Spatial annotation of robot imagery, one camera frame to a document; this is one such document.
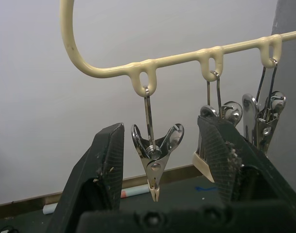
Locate blue tape mark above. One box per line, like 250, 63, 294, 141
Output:
194, 185, 219, 192

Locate chrome clothes clip cream tips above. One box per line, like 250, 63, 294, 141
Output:
192, 70, 243, 183
131, 85, 185, 202
242, 58, 286, 156

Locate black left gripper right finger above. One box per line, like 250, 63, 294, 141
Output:
197, 116, 296, 214

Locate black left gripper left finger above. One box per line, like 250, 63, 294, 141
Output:
52, 122, 125, 231

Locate cream coated wire hanger frame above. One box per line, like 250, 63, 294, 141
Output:
59, 0, 296, 95

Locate pale blue rolled tube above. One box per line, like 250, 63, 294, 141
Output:
42, 184, 150, 215

